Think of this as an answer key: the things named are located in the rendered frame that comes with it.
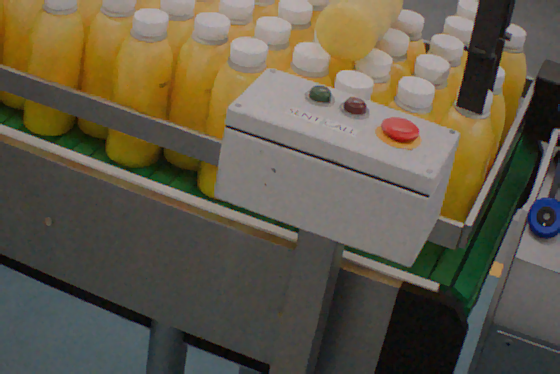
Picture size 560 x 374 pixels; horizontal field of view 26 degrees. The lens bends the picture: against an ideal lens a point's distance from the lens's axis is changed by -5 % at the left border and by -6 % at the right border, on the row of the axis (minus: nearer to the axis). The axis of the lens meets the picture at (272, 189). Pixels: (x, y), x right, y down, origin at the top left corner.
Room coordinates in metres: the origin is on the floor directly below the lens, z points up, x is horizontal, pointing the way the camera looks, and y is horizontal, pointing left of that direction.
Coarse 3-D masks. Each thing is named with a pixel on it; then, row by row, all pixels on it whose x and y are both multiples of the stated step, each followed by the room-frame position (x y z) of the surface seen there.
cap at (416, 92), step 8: (400, 80) 1.16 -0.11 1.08; (408, 80) 1.16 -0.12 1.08; (416, 80) 1.16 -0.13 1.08; (424, 80) 1.17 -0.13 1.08; (400, 88) 1.14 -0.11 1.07; (408, 88) 1.14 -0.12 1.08; (416, 88) 1.14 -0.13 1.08; (424, 88) 1.15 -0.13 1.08; (432, 88) 1.15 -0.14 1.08; (400, 96) 1.14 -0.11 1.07; (408, 96) 1.14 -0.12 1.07; (416, 96) 1.13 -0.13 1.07; (424, 96) 1.14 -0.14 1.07; (432, 96) 1.14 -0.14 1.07; (408, 104) 1.14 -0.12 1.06; (416, 104) 1.13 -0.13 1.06; (424, 104) 1.14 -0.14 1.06
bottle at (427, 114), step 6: (396, 96) 1.16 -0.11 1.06; (396, 102) 1.14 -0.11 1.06; (396, 108) 1.14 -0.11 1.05; (402, 108) 1.14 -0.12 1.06; (408, 108) 1.13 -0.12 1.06; (414, 108) 1.14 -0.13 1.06; (420, 108) 1.14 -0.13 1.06; (426, 108) 1.14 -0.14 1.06; (408, 114) 1.13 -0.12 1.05; (414, 114) 1.13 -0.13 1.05; (420, 114) 1.14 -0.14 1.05; (426, 114) 1.14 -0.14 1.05; (432, 114) 1.15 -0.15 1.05; (426, 120) 1.13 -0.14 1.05; (432, 120) 1.14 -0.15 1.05
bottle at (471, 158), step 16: (448, 112) 1.17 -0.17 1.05; (464, 112) 1.15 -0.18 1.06; (464, 128) 1.14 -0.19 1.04; (480, 128) 1.15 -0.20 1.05; (464, 144) 1.14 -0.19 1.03; (480, 144) 1.14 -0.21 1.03; (464, 160) 1.14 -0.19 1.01; (480, 160) 1.14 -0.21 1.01; (464, 176) 1.14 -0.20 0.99; (480, 176) 1.15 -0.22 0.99; (448, 192) 1.14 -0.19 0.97; (464, 192) 1.14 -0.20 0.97; (448, 208) 1.14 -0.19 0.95; (464, 208) 1.14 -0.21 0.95; (464, 224) 1.14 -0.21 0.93
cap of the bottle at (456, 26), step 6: (450, 18) 1.35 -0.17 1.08; (456, 18) 1.36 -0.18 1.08; (462, 18) 1.36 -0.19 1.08; (450, 24) 1.34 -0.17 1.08; (456, 24) 1.34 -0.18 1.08; (462, 24) 1.34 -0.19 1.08; (468, 24) 1.35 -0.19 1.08; (444, 30) 1.35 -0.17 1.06; (450, 30) 1.33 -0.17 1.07; (456, 30) 1.33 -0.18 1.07; (462, 30) 1.33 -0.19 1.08; (468, 30) 1.33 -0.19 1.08; (456, 36) 1.33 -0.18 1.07; (462, 36) 1.33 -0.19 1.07; (468, 36) 1.33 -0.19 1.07; (468, 42) 1.33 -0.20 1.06
